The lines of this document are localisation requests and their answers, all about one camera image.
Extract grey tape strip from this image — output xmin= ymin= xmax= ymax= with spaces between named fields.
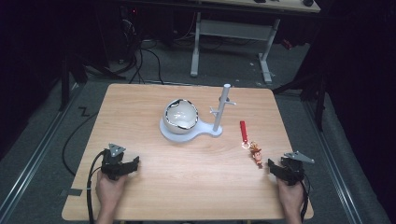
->
xmin=60 ymin=188 xmax=84 ymax=198

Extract white stand with pegs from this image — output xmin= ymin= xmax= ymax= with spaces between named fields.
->
xmin=159 ymin=82 xmax=237 ymax=144

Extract dark computer tower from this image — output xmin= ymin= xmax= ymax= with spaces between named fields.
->
xmin=119 ymin=5 xmax=142 ymax=64

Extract person's right hand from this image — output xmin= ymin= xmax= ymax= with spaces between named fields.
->
xmin=276 ymin=179 xmax=305 ymax=217

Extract black metal stand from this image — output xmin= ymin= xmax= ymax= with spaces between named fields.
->
xmin=272 ymin=69 xmax=329 ymax=133
xmin=58 ymin=50 xmax=127 ymax=112

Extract white-framed wooden desk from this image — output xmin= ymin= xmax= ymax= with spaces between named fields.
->
xmin=190 ymin=0 xmax=322 ymax=86

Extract white eggshell-shaped bowl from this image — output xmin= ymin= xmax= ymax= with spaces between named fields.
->
xmin=162 ymin=98 xmax=200 ymax=135

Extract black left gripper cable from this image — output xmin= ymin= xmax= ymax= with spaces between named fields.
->
xmin=86 ymin=150 xmax=107 ymax=224

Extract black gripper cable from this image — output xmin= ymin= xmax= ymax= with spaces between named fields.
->
xmin=86 ymin=150 xmax=107 ymax=224
xmin=299 ymin=173 xmax=313 ymax=224

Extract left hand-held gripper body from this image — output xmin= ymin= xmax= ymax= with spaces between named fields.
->
xmin=101 ymin=143 xmax=132 ymax=182

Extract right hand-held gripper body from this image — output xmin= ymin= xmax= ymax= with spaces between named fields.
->
xmin=279 ymin=150 xmax=316 ymax=187

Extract person's left hand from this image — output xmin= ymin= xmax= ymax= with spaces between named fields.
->
xmin=95 ymin=172 xmax=129 ymax=215

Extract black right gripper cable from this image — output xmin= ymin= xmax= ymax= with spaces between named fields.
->
xmin=299 ymin=173 xmax=313 ymax=224

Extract bundle of black cables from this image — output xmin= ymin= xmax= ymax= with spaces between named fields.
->
xmin=116 ymin=18 xmax=165 ymax=86

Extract doll keychain with red strap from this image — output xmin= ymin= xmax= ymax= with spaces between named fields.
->
xmin=239 ymin=119 xmax=264 ymax=169

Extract black floor cable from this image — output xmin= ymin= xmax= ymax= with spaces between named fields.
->
xmin=61 ymin=111 xmax=98 ymax=177

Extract metal floor rail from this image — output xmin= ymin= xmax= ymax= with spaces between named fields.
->
xmin=302 ymin=99 xmax=364 ymax=224
xmin=0 ymin=85 xmax=82 ymax=220

